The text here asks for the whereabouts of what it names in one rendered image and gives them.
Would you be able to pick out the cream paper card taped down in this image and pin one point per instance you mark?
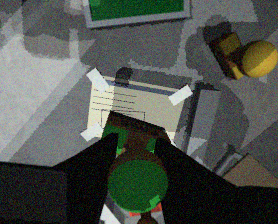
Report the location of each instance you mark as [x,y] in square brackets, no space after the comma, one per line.
[154,104]

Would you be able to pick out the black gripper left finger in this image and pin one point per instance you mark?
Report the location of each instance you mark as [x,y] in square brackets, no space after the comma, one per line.
[71,192]

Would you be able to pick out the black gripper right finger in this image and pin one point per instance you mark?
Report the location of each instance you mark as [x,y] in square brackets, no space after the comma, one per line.
[196,195]

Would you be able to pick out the tan flat board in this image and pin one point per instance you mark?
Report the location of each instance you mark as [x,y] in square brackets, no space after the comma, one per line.
[247,171]

